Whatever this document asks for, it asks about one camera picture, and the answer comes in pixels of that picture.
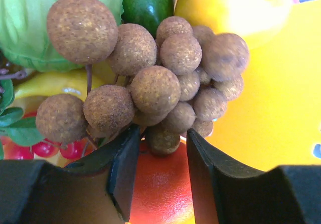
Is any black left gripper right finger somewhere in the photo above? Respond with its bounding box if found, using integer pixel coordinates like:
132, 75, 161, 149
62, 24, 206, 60
187, 129, 320, 223

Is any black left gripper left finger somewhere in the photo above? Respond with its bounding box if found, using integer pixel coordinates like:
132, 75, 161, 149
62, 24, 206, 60
1, 124, 140, 223

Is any orange fruit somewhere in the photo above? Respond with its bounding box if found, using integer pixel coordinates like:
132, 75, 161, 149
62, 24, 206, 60
129, 142, 195, 224

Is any green cabbage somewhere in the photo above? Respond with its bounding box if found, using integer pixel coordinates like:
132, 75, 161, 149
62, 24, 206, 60
1, 0, 123, 72

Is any yellow plastic basket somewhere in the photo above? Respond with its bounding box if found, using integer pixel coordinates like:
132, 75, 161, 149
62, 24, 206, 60
205, 0, 321, 172

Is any red cherry cluster with leaves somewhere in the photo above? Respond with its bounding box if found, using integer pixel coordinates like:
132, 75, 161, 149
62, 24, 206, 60
1, 78, 88, 147

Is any green grape bunch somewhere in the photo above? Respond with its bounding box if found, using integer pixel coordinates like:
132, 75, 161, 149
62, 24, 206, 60
35, 0, 249, 155

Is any yellow banana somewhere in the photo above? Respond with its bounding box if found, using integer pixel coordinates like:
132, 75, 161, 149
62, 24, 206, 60
10, 60, 115, 113

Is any dark green cucumber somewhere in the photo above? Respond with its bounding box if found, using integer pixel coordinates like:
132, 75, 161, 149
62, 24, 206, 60
122, 0, 174, 38

